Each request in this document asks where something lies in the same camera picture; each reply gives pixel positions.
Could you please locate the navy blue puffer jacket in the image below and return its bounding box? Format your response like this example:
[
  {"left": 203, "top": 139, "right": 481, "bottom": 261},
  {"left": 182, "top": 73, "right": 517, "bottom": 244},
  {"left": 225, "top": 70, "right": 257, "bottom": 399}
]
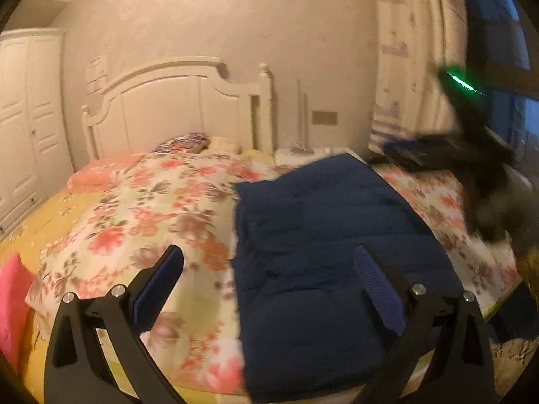
[{"left": 232, "top": 154, "right": 462, "bottom": 402}]

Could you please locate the pink cushion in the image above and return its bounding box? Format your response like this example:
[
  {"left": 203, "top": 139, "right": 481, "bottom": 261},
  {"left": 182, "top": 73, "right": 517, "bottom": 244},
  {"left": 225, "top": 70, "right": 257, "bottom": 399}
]
[{"left": 0, "top": 252, "right": 35, "bottom": 373}]

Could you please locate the yellow bed sheet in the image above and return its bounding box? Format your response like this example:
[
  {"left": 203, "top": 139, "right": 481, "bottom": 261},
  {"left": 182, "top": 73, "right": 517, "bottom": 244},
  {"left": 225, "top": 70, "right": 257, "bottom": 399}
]
[{"left": 1, "top": 191, "right": 100, "bottom": 403}]

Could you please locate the window glass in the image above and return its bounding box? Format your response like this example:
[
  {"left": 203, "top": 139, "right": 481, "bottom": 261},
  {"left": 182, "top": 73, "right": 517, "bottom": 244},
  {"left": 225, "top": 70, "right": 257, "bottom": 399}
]
[{"left": 465, "top": 0, "right": 538, "bottom": 169}]

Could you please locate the pink pillow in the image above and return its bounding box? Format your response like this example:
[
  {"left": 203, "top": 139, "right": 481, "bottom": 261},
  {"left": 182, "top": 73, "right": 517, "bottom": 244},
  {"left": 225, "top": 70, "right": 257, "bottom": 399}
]
[{"left": 66, "top": 153, "right": 144, "bottom": 193}]

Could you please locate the floral bed quilt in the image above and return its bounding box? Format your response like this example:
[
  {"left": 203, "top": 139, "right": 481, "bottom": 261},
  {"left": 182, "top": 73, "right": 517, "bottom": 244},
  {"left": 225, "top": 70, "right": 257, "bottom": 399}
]
[{"left": 25, "top": 146, "right": 521, "bottom": 396}]

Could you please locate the white wardrobe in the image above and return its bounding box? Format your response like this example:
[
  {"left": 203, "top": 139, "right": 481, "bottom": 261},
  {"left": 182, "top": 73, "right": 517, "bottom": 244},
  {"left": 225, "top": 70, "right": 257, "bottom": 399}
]
[{"left": 0, "top": 28, "right": 74, "bottom": 237}]

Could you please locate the striped nautical curtain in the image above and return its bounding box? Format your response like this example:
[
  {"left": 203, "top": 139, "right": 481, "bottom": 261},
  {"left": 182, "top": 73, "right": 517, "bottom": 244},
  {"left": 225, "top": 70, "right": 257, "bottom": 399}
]
[{"left": 368, "top": 0, "right": 468, "bottom": 154}]

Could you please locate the thin white floor lamp pole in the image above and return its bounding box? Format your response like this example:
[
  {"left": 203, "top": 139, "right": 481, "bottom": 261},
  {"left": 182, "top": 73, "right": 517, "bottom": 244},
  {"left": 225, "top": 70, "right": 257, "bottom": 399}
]
[{"left": 290, "top": 77, "right": 313, "bottom": 156}]

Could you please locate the dark patterned pillow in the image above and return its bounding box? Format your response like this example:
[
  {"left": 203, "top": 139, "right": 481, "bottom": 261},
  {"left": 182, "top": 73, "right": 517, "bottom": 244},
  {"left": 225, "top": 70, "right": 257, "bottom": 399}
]
[{"left": 153, "top": 132, "right": 210, "bottom": 154}]

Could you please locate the cream yellow pillow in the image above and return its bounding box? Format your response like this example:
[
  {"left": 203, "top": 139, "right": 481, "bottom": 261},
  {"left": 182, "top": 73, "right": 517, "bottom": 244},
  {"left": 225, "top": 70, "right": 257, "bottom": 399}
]
[{"left": 205, "top": 136, "right": 241, "bottom": 154}]

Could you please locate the white wooden headboard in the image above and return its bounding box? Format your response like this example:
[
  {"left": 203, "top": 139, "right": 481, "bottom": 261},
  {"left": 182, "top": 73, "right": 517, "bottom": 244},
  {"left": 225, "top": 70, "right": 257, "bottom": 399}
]
[{"left": 81, "top": 56, "right": 274, "bottom": 159}]

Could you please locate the wall socket plate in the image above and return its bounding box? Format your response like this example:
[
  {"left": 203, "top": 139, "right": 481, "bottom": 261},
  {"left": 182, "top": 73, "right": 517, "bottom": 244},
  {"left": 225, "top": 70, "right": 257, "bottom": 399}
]
[{"left": 312, "top": 110, "right": 338, "bottom": 126}]

